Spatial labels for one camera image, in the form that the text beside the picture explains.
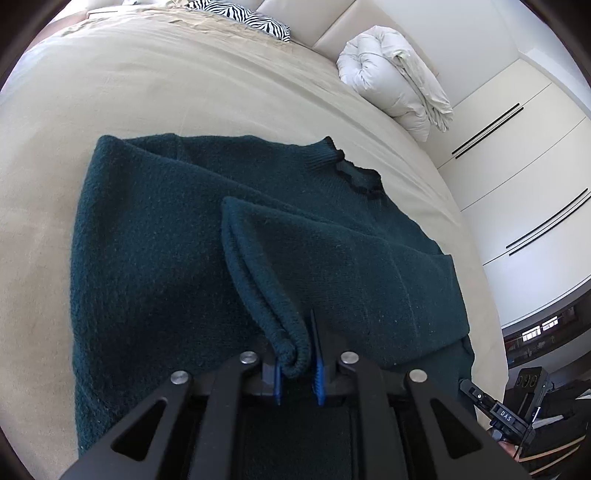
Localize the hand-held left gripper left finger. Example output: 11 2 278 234
58 351 284 480

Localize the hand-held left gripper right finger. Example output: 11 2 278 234
309 309 533 480

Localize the dark green knit sweater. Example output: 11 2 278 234
69 134 477 480

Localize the dark shelf unit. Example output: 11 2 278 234
501 300 591 367

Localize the white wardrobe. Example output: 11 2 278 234
434 58 591 329

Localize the folded white duvet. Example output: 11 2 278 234
336 25 455 143

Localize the beige bed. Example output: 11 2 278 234
0 7 509 480

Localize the cream padded headboard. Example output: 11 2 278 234
254 0 439 79

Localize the zebra print pillow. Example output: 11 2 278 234
185 0 291 43

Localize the black wardrobe handle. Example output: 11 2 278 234
505 188 590 256
451 102 523 160

